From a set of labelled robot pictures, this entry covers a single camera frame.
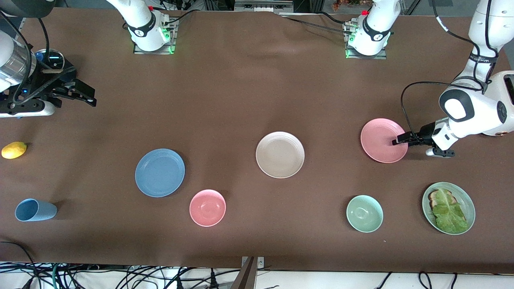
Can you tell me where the blue cup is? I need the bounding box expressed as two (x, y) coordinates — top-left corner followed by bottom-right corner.
(15, 199), (58, 222)

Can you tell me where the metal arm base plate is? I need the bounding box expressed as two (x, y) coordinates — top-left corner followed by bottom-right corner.
(345, 20), (388, 60)
(133, 18), (177, 55)

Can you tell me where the beige plate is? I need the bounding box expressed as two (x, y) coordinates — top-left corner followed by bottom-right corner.
(255, 131), (305, 179)

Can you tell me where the blue saucepan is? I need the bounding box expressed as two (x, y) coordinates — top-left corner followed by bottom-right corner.
(34, 48), (67, 72)

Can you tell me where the white toaster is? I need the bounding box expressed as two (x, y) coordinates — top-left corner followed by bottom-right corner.
(492, 70), (514, 137)

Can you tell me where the green bowl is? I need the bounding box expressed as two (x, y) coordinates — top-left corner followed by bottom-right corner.
(346, 195), (384, 233)

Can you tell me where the pink bowl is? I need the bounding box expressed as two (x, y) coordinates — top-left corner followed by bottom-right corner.
(189, 189), (226, 227)

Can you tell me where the black table cable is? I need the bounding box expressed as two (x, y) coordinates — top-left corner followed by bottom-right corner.
(281, 14), (356, 33)

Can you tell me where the toast slice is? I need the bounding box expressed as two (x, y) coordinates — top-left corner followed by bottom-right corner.
(428, 189), (458, 209)

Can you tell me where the pink plate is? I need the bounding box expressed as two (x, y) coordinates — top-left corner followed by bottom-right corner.
(360, 118), (409, 164)

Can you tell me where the green plate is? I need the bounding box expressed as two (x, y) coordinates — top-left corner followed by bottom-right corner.
(422, 182), (476, 236)

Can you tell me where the green lettuce leaf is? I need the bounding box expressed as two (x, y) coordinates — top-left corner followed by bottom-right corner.
(432, 189), (469, 234)

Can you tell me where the yellow lemon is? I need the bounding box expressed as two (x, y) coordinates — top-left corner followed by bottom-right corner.
(1, 141), (27, 159)

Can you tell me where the grey table post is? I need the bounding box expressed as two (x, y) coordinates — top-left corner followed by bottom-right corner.
(230, 257), (257, 289)

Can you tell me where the blue plate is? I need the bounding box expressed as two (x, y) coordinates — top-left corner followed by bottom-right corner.
(135, 149), (186, 198)

